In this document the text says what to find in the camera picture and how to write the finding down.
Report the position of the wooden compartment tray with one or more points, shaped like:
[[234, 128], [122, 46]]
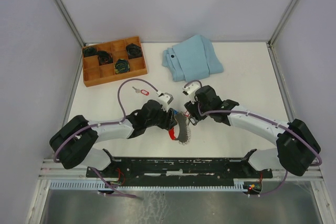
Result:
[[94, 74]]

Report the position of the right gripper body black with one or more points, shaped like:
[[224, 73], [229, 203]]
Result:
[[193, 110]]

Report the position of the key with red tag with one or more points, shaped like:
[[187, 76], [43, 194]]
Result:
[[141, 91]]

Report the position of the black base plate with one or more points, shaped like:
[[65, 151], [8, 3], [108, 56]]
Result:
[[154, 171]]

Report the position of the black rolled belt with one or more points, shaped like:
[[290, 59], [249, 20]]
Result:
[[104, 57], [89, 51], [133, 51], [121, 66]]

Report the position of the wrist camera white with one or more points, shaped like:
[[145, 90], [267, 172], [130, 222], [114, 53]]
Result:
[[191, 88], [165, 100]]

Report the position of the black rolled belt front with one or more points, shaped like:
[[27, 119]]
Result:
[[121, 66]]

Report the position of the black rolled belt middle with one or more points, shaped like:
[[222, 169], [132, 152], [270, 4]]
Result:
[[104, 57]]

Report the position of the right aluminium frame post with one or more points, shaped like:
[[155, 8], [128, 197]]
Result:
[[284, 19]]

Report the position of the aluminium frame post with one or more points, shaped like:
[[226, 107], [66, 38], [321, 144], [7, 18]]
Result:
[[70, 23], [284, 19]]

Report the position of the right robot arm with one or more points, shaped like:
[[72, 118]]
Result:
[[295, 148]]

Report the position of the left aluminium frame post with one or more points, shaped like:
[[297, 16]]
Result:
[[70, 23]]

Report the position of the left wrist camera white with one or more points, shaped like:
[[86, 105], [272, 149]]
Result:
[[165, 100]]

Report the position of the light blue folded cloth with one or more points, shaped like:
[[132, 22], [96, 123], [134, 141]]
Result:
[[192, 59]]

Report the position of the white slotted cable duct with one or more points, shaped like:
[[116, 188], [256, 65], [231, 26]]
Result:
[[60, 184]]

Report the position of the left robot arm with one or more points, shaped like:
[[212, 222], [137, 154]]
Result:
[[74, 143]]

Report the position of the bunch of tagged keys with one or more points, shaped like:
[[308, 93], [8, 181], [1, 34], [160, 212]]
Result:
[[185, 113]]

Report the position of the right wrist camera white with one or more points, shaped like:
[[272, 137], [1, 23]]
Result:
[[191, 88]]

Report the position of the red handled metal keyring holder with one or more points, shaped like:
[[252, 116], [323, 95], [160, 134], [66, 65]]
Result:
[[180, 132]]

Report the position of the black rolled belt far left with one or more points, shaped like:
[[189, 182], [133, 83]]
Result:
[[89, 51]]

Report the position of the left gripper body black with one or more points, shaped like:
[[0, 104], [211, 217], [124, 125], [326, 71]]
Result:
[[164, 122]]

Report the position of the black rolled belt right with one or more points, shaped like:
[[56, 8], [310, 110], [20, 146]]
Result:
[[133, 51]]

